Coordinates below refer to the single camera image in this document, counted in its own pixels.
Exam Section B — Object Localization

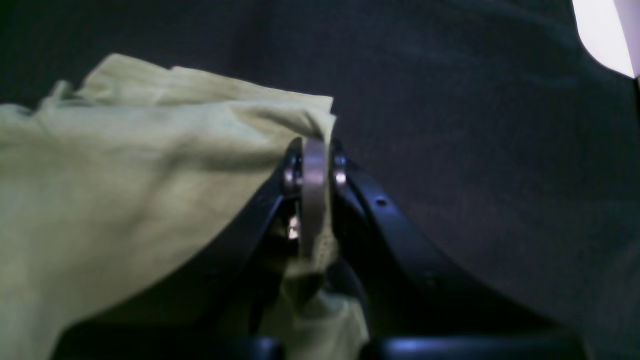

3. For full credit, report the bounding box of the white bin right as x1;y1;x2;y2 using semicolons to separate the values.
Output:
571;0;640;80

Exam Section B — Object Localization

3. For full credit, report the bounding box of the black table cloth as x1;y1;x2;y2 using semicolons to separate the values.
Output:
1;0;639;360

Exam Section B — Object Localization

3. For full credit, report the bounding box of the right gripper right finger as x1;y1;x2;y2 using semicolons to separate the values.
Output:
329;140;586;360

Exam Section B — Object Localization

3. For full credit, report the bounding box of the light green T-shirt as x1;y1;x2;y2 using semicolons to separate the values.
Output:
0;53;371;360

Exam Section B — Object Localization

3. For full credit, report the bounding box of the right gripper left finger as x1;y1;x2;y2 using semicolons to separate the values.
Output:
55;137;327;360

